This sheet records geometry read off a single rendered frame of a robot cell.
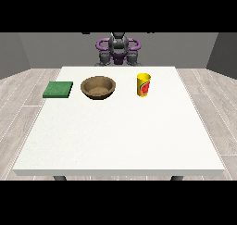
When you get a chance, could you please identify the brown wooden bowl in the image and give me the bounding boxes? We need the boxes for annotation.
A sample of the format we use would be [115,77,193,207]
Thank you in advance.
[80,75,117,100]

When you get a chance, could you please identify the yellow cup with melon print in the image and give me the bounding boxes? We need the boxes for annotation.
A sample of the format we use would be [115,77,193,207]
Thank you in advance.
[136,72,152,98]

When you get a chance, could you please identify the green square pad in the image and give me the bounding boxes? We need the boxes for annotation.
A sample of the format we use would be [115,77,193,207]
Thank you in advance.
[42,81,74,99]

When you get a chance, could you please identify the grey robot trunk purple rings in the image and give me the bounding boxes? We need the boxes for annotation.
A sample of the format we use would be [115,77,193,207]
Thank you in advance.
[94,31,143,68]

